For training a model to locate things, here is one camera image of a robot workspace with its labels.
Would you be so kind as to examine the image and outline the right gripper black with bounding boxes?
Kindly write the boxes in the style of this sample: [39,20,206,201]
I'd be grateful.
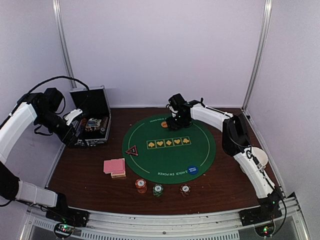
[167,113,191,131]

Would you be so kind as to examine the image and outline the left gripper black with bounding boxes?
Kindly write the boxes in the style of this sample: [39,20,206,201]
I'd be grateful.
[35,109,88,149]

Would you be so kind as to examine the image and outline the orange dealer button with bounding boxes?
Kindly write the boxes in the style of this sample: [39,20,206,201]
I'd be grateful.
[161,121,168,128]

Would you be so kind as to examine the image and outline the blue small blind button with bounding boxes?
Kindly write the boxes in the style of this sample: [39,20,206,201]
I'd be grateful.
[187,165,199,175]

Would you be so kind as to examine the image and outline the brown poker chip stack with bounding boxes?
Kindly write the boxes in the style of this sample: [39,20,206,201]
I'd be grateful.
[179,184,191,197]

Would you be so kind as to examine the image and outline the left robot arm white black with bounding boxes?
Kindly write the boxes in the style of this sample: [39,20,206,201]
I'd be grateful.
[0,88,89,227]

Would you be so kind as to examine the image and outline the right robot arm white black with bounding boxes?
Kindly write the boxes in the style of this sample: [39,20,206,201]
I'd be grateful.
[166,93,286,226]

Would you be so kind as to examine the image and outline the blue card deck in case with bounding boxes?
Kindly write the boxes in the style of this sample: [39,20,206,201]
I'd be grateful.
[85,118,102,132]

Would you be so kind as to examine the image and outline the brown chip row in case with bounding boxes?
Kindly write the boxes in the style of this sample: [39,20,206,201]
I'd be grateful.
[99,116,110,134]

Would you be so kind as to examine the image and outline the round green poker mat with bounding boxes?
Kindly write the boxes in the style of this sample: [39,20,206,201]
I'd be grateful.
[122,114,217,184]

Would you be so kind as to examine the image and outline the pink-backed playing card deck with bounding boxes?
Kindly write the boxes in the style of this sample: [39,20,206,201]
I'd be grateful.
[103,158,125,174]

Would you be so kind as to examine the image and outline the triangular all-in button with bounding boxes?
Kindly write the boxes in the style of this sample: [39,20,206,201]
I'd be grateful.
[125,145,139,156]

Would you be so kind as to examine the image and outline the gold card deck box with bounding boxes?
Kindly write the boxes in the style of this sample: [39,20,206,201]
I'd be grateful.
[110,170,126,179]

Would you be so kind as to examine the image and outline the green poker chip stack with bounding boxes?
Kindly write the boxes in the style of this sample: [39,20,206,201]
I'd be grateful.
[152,184,164,197]

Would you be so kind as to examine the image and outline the orange poker chip stack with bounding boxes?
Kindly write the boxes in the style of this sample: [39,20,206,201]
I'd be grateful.
[135,178,148,194]

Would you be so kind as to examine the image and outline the white ceramic bowl stack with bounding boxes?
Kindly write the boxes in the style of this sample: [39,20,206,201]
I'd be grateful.
[234,146,269,177]

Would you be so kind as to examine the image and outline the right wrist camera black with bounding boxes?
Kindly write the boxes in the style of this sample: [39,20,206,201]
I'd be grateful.
[168,93,187,111]

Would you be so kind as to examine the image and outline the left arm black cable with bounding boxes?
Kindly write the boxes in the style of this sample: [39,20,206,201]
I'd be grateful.
[18,76,90,106]

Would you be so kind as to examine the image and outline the front aluminium rail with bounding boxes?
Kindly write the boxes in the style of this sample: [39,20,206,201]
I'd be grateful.
[17,197,311,240]

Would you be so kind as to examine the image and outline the left aluminium post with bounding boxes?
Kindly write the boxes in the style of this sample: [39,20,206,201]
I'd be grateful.
[52,0,74,78]

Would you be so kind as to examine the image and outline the aluminium post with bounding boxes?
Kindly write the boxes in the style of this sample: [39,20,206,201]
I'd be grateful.
[241,0,273,112]
[52,0,74,78]

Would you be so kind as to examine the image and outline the right aluminium post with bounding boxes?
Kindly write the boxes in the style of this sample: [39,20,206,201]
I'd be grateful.
[241,0,273,112]

